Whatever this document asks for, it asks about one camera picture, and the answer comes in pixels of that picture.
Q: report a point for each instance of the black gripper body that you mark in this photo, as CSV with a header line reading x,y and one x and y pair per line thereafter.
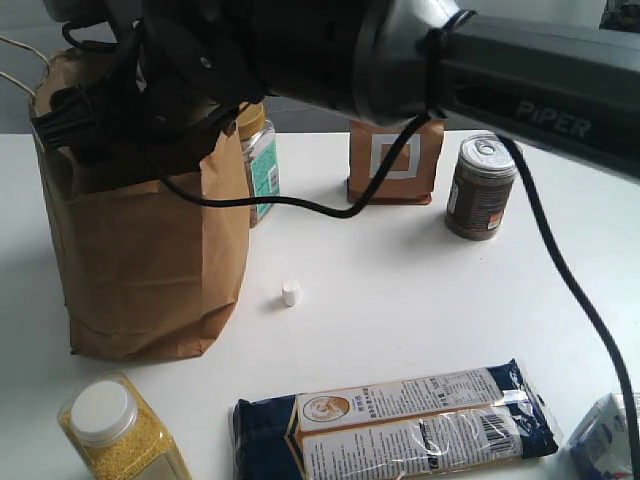
x,y
153,74

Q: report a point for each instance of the small white cylinder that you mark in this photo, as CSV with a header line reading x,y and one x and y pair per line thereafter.
x,y
290,292

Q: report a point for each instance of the brown paper bag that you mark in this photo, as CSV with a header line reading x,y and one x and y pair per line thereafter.
x,y
145,274

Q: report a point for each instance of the clear jar teal label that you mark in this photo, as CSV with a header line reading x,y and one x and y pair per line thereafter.
x,y
258,141

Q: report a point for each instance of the brown kraft coffee pouch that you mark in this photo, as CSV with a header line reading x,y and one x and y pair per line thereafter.
x,y
411,179

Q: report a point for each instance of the clear canister brown grains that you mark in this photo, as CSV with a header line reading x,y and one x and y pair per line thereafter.
x,y
480,188

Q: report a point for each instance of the yellow millet bottle white cap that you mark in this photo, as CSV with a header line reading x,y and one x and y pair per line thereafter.
x,y
117,434

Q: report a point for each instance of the blue noodle package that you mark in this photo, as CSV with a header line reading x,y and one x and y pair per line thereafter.
x,y
429,425

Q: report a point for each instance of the white blue tissue pack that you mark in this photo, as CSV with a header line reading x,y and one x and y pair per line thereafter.
x,y
599,446

